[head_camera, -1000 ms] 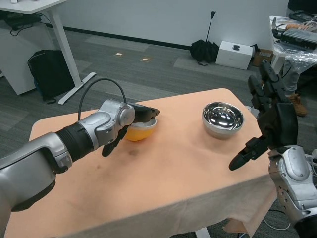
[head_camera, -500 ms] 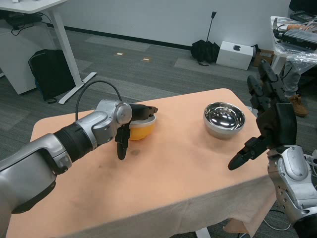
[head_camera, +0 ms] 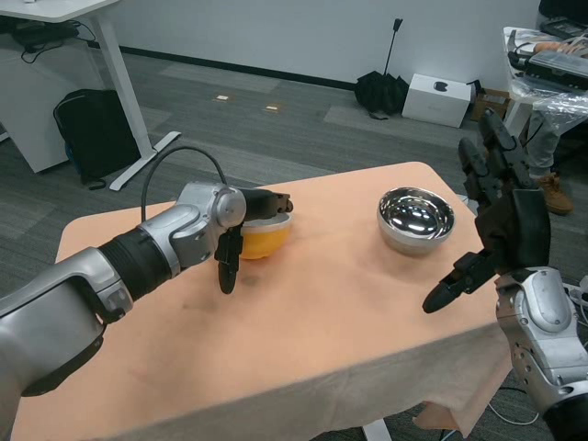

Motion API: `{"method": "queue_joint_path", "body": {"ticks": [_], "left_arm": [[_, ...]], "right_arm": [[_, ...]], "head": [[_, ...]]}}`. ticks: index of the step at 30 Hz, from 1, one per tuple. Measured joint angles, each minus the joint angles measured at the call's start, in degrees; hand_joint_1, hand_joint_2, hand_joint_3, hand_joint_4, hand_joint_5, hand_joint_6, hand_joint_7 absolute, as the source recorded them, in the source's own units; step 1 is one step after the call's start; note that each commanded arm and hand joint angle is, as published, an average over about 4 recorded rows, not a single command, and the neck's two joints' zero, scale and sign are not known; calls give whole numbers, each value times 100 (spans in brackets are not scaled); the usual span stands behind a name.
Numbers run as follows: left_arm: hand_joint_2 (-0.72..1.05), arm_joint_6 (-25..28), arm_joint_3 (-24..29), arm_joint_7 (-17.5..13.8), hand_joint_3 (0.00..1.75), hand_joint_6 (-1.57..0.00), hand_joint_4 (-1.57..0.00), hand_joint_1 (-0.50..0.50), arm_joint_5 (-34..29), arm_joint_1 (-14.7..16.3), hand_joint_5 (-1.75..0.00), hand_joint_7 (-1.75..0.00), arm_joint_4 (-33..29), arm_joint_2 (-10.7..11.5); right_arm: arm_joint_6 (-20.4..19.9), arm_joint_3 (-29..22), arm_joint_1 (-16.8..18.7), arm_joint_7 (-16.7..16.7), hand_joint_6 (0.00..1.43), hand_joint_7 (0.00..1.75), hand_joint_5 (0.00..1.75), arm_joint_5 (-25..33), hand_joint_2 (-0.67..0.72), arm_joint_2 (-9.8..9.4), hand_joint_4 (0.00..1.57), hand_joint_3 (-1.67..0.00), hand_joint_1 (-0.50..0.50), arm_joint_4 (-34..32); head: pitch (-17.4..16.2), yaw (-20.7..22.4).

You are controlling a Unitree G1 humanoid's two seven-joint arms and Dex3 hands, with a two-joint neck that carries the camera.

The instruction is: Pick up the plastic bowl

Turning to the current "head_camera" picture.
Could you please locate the white cardboard product box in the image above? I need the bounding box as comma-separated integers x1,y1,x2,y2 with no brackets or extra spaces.
401,73,477,129

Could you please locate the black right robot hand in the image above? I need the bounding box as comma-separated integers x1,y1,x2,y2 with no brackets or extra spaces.
421,108,552,315

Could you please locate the white desk with clutter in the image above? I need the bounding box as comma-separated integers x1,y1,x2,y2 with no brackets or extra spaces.
503,26,588,139

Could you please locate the white standing desk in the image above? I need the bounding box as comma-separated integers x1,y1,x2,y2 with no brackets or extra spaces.
0,0,183,192

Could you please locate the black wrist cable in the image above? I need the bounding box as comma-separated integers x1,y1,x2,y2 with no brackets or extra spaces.
141,146,227,221

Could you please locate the orange plastic bowl white inside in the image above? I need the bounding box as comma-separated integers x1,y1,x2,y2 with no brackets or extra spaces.
238,211,294,262

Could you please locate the clear plastic bag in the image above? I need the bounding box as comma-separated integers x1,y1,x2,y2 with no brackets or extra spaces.
512,82,588,116

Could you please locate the black flat electronic device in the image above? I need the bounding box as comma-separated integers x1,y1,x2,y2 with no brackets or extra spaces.
523,50,588,91

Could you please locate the shiny steel bowl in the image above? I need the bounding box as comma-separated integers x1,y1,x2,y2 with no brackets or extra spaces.
377,186,456,257

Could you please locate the black cable bundle under desk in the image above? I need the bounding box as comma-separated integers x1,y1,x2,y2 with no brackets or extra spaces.
0,17,100,54

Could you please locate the black backpack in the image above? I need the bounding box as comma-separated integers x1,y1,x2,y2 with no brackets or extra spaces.
52,89,141,190

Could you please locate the orange tablecloth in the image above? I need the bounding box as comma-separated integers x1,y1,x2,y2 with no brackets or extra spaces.
8,160,515,441

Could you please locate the brown cardboard box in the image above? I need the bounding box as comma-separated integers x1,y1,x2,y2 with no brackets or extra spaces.
470,80,514,123

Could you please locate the black folded umbrella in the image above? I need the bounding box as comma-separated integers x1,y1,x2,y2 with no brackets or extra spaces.
353,17,410,121

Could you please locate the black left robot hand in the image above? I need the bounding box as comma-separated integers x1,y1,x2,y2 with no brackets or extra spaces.
213,187,295,295

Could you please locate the person in black top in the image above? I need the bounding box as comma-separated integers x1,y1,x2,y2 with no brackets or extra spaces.
523,0,588,216

